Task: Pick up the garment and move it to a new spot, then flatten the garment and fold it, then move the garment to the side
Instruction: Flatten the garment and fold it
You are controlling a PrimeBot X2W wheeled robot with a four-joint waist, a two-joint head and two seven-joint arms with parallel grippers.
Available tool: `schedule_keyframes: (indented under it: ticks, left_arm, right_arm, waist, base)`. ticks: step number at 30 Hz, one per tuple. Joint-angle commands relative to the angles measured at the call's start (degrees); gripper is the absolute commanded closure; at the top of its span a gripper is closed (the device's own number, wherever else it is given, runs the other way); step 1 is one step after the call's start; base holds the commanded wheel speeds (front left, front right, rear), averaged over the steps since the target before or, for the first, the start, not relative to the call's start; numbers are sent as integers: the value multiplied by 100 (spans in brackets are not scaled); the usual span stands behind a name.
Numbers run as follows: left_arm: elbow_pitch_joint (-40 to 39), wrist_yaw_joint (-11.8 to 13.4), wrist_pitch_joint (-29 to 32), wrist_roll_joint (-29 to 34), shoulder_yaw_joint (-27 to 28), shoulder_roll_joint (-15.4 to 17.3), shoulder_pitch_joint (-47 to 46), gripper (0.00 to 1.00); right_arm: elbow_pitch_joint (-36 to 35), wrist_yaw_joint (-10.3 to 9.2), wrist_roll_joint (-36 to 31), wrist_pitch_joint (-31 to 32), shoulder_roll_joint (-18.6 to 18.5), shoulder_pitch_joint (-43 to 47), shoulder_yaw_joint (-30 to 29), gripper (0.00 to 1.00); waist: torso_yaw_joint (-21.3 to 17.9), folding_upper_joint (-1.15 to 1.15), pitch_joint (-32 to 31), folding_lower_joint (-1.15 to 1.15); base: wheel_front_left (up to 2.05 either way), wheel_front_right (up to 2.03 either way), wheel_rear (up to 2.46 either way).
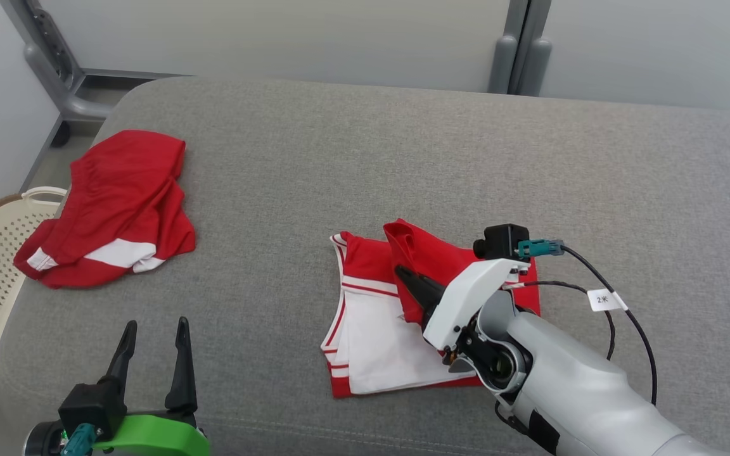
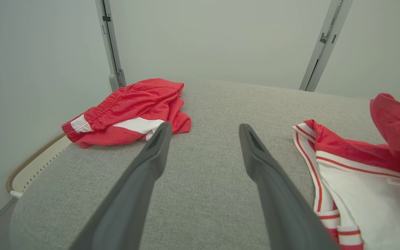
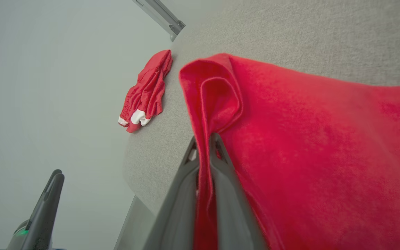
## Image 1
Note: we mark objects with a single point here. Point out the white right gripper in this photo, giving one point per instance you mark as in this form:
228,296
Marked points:
466,301

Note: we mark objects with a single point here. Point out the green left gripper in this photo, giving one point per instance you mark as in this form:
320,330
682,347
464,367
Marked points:
149,437

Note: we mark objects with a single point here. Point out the red number 23 jersey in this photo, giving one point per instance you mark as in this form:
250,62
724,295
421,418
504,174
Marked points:
377,342

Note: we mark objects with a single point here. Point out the red shorts with white stripe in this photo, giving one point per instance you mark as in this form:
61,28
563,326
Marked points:
124,190

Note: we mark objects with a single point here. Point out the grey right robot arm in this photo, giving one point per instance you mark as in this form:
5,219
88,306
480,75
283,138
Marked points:
574,386

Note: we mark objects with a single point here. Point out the grey fabric sofa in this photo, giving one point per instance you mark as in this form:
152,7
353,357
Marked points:
339,164

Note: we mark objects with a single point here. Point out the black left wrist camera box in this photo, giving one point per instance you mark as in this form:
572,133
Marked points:
89,405

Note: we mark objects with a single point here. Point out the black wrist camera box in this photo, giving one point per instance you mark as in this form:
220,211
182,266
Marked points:
503,240
89,405

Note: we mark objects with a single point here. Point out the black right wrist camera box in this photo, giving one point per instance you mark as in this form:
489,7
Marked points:
503,240

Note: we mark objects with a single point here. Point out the grey partition post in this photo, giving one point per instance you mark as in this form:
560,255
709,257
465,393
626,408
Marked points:
535,66
503,63

